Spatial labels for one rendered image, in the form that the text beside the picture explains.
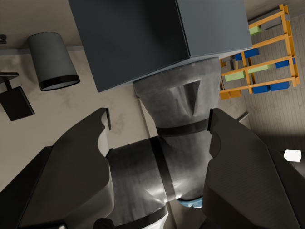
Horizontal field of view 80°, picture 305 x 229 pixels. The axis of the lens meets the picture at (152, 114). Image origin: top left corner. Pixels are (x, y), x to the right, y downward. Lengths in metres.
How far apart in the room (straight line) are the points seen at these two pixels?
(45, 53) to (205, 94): 2.79
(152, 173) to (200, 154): 0.08
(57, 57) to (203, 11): 2.77
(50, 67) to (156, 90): 2.68
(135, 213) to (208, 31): 0.26
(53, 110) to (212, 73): 3.27
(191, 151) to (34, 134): 3.17
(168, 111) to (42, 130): 3.18
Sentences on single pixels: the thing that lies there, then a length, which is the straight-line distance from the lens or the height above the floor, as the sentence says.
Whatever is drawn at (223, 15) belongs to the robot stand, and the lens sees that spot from 0.29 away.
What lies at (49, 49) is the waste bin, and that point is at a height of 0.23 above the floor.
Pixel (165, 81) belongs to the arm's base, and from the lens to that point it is 0.26.
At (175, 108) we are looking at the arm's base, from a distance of 0.27.
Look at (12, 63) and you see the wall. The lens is 3.50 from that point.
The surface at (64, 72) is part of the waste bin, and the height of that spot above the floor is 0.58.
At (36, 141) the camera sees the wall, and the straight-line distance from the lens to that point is 3.38.
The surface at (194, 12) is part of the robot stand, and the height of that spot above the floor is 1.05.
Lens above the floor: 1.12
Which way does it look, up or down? 8 degrees up
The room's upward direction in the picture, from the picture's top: 164 degrees clockwise
